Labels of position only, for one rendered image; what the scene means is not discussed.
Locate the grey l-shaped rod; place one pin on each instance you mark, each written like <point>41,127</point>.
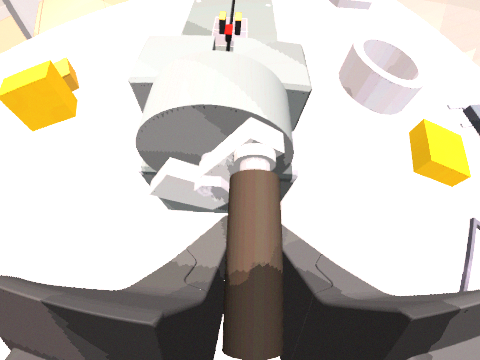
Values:
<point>467,267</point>

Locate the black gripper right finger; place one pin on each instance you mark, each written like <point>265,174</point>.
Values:
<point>330,314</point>

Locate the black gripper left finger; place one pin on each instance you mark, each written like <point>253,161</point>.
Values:
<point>173,313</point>

